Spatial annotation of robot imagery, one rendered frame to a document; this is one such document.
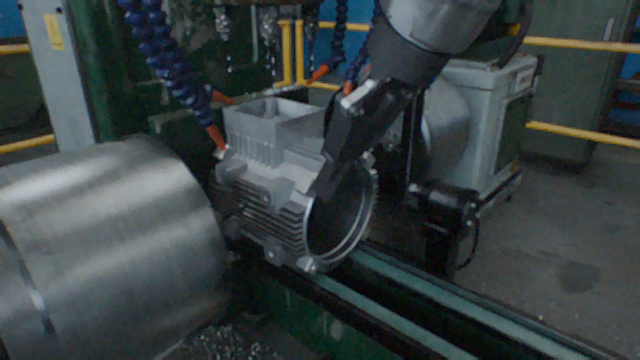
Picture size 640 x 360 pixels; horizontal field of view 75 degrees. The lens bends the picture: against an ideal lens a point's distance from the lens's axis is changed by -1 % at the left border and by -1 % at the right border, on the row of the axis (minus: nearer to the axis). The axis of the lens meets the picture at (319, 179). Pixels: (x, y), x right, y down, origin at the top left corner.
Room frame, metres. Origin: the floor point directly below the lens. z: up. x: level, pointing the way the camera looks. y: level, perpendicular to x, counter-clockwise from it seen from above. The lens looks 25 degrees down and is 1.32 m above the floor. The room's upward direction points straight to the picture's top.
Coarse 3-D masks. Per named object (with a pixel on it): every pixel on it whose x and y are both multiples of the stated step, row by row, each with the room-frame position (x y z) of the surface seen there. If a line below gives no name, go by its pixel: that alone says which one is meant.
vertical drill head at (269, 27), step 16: (208, 0) 0.59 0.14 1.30; (224, 0) 0.56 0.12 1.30; (240, 0) 0.55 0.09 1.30; (256, 0) 0.55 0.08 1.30; (272, 0) 0.55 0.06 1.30; (288, 0) 0.56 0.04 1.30; (304, 0) 0.57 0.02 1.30; (320, 0) 0.60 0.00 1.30; (224, 16) 0.63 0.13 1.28; (272, 16) 0.56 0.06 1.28; (304, 16) 0.63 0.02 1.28; (224, 32) 0.63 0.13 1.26; (272, 32) 0.56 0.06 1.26; (272, 48) 0.57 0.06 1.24; (272, 64) 0.57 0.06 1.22; (272, 80) 0.57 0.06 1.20
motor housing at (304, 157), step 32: (288, 160) 0.56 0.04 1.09; (320, 160) 0.53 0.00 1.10; (224, 192) 0.58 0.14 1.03; (256, 192) 0.53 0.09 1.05; (352, 192) 0.62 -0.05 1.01; (256, 224) 0.52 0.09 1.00; (288, 224) 0.49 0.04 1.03; (320, 224) 0.61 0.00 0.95; (352, 224) 0.59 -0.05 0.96; (320, 256) 0.53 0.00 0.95
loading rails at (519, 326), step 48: (240, 240) 0.60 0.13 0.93; (288, 288) 0.51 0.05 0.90; (336, 288) 0.49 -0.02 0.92; (384, 288) 0.52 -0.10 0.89; (432, 288) 0.49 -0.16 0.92; (336, 336) 0.45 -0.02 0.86; (384, 336) 0.40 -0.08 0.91; (432, 336) 0.40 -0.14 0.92; (480, 336) 0.42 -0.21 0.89; (528, 336) 0.40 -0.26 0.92
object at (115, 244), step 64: (0, 192) 0.31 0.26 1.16; (64, 192) 0.33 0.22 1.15; (128, 192) 0.35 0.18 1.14; (192, 192) 0.38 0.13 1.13; (0, 256) 0.27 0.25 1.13; (64, 256) 0.28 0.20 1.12; (128, 256) 0.31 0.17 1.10; (192, 256) 0.34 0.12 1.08; (0, 320) 0.24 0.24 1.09; (64, 320) 0.25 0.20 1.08; (128, 320) 0.28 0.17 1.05; (192, 320) 0.33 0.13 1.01
